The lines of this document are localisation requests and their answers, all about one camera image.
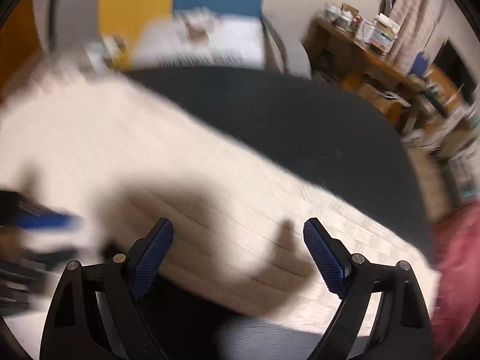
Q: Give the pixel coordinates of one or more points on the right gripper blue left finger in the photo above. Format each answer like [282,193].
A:
[146,256]

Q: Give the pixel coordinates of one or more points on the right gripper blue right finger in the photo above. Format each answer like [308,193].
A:
[331,259]

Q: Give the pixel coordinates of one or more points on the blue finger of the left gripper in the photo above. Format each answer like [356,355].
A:
[20,212]

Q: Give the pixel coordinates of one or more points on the cream knit sweater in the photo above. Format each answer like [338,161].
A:
[238,160]

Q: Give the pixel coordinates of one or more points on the red ruffled quilt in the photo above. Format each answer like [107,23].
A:
[457,261]

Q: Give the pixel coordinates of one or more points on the geometric pattern pillow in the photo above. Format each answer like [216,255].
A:
[106,53]

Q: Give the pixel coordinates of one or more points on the grey yellow blue sofa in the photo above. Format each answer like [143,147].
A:
[65,27]

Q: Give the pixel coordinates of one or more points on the wooden desk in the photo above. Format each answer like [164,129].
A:
[339,58]

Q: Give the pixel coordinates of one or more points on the blue bag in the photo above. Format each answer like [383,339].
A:
[421,64]

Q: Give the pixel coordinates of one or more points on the white deer print pillow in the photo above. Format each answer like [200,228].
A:
[200,37]

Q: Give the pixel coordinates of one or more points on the stack of boxes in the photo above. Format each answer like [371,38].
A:
[381,33]

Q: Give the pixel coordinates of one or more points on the black monitor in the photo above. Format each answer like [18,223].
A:
[449,62]

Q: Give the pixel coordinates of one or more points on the middle floral curtain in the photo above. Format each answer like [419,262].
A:
[417,20]

